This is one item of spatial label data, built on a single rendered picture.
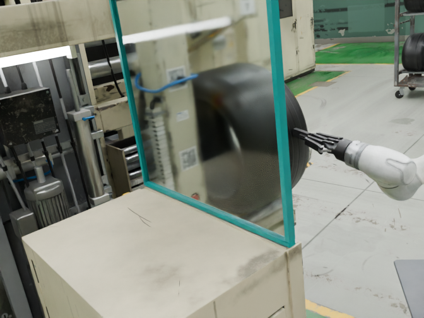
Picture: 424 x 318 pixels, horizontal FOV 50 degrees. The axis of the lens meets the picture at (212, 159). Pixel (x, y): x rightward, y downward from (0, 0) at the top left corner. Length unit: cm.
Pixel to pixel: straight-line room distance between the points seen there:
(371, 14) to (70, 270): 1259
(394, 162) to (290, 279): 61
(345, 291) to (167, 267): 210
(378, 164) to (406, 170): 8
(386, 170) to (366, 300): 153
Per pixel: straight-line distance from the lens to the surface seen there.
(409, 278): 195
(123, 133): 214
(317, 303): 284
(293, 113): 170
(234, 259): 92
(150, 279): 91
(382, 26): 1317
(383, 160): 146
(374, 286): 300
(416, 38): 705
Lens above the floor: 176
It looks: 20 degrees down
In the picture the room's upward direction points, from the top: 8 degrees counter-clockwise
